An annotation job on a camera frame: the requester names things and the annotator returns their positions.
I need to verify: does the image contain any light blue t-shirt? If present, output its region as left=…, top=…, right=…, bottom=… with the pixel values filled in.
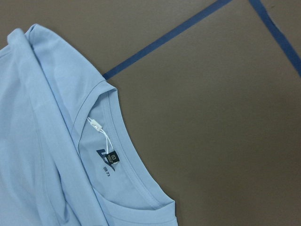
left=0, top=24, right=178, bottom=226

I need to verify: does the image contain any white hang tag string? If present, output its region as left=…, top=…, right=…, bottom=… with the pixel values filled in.
left=87, top=117, right=112, bottom=156

